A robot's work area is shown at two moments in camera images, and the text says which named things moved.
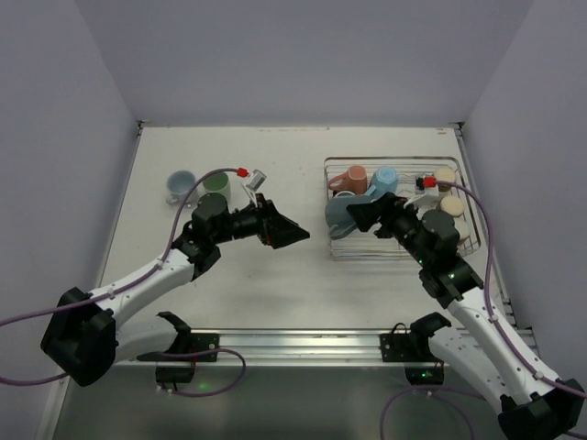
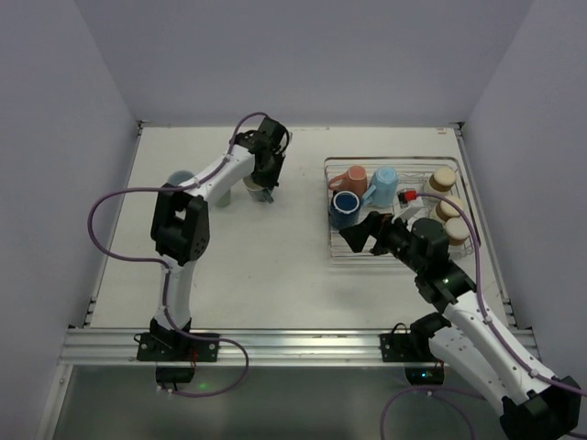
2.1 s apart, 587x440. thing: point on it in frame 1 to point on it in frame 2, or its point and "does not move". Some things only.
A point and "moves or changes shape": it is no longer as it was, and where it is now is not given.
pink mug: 354,181 does not move
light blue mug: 383,180 does not move
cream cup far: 446,174 does not move
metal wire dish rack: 428,182 does not move
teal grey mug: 337,217 moves or changes shape
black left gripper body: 267,225 to 267,181
